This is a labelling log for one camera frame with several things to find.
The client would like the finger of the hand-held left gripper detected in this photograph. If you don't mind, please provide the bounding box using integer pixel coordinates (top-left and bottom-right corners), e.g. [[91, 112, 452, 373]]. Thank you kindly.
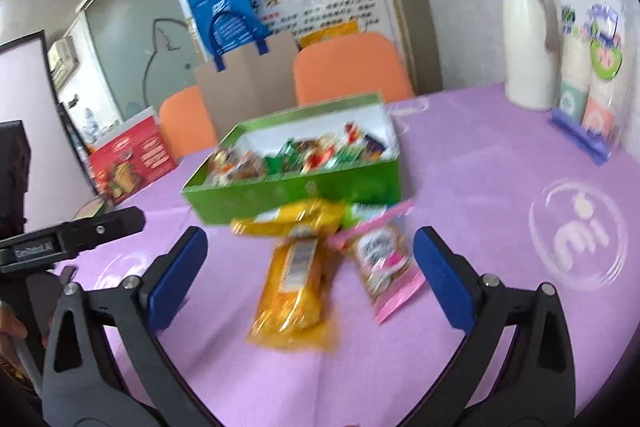
[[50, 206, 147, 259]]

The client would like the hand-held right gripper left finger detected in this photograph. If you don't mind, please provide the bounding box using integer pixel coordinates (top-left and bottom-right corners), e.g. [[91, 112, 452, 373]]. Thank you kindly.
[[42, 227, 211, 427]]

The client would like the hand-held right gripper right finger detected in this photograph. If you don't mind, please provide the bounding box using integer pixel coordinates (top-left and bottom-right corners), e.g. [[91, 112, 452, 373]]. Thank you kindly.
[[414, 227, 576, 427]]

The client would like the pink snack packet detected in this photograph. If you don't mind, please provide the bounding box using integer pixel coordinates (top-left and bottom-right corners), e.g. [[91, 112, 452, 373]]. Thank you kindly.
[[327, 201, 426, 325]]

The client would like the large yellow snack packet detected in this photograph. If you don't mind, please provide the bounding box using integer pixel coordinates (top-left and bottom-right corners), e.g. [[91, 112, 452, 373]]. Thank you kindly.
[[230, 199, 348, 353]]

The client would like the green cardboard box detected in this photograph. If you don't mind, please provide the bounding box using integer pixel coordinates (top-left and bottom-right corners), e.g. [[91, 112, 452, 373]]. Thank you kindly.
[[180, 92, 405, 225]]

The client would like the pile of assorted snacks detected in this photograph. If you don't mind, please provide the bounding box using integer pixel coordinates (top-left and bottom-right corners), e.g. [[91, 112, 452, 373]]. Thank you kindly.
[[206, 122, 400, 185]]

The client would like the person's left hand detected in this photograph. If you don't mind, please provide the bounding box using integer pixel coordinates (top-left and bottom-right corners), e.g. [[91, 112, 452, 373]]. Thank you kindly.
[[0, 301, 30, 342]]

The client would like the red cracker box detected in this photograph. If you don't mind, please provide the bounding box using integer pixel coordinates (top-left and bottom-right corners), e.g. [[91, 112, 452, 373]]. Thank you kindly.
[[89, 107, 178, 206]]

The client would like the purple tablecloth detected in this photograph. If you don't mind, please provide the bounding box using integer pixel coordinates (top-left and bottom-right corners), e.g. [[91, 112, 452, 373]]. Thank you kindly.
[[50, 82, 640, 427]]

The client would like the orange chair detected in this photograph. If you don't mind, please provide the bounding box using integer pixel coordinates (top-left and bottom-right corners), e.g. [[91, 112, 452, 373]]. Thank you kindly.
[[159, 86, 221, 160], [292, 32, 416, 108]]

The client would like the purple plastic holder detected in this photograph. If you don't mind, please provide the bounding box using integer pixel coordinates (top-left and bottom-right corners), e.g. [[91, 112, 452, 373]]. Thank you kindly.
[[549, 107, 615, 165]]

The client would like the brown paper bag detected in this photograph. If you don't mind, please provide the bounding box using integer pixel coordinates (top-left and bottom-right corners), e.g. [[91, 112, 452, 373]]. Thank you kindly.
[[194, 31, 301, 138]]

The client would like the paper cup pack green label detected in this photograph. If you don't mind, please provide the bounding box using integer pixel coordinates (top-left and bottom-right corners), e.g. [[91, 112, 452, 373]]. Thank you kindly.
[[557, 0, 595, 124]]

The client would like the white thermos jug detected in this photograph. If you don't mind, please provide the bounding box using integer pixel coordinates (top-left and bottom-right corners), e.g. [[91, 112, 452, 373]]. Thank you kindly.
[[500, 0, 563, 110]]

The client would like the blue tote bag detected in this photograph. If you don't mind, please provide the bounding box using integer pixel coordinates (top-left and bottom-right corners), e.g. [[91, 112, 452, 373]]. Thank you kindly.
[[187, 0, 273, 72]]

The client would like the paper cup pack pink label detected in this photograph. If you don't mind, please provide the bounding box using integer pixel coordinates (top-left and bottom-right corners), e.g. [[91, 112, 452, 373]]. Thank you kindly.
[[582, 2, 628, 142]]

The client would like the poster with large black characters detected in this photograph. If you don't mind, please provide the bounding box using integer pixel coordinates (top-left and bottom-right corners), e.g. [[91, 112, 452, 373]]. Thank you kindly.
[[252, 0, 401, 52]]

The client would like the white wall unit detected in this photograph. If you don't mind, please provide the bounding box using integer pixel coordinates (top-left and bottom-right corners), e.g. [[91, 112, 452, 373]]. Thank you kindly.
[[47, 36, 81, 90]]

